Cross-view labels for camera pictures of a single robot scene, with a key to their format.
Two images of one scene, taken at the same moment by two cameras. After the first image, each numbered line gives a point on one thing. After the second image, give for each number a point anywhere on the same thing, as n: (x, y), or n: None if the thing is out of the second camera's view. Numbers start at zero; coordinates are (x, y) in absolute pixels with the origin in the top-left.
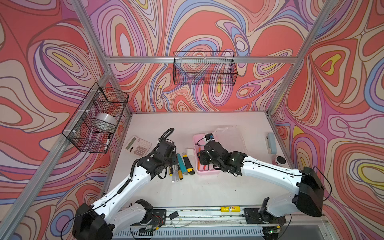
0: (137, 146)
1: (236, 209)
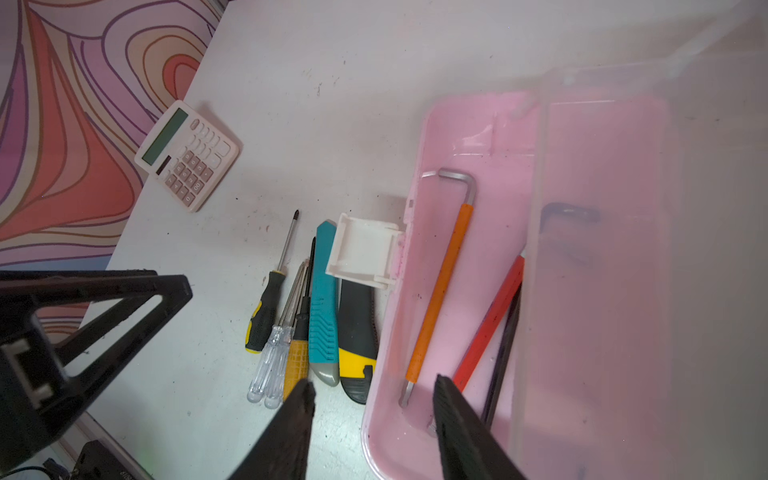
0: (188, 155)
1: None
